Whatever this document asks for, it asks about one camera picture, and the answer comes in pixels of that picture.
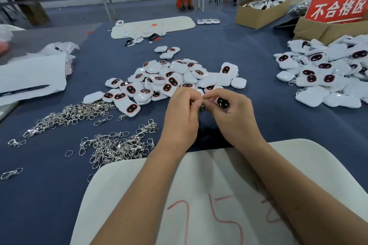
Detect person's left hand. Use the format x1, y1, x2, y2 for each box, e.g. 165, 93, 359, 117
156, 86, 205, 154

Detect person's right hand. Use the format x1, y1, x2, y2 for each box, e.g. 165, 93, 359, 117
202, 87, 266, 151

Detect white plastic tag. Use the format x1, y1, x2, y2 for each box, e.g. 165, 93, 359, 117
215, 96, 232, 111

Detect person's left forearm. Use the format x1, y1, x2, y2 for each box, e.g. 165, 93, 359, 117
91, 144, 187, 245

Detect person's right forearm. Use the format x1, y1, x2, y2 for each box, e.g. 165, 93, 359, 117
241, 139, 368, 245

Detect white foam board red marks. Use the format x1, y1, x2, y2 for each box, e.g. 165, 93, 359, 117
70, 139, 368, 245

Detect long white foam board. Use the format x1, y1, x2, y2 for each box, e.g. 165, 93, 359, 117
110, 16, 197, 40

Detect open cardboard box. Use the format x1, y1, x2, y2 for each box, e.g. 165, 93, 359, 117
236, 0, 300, 30

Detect flat brown cardboard box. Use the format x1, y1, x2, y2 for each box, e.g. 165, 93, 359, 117
292, 16, 368, 46

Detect red sign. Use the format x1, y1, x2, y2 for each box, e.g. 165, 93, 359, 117
304, 0, 368, 24

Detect white paper sheet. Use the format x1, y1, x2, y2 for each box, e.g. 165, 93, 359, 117
0, 54, 67, 106

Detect black pen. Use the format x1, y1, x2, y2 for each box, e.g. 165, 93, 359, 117
0, 85, 50, 97

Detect white plastic bag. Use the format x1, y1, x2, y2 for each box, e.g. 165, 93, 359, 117
0, 24, 26, 42

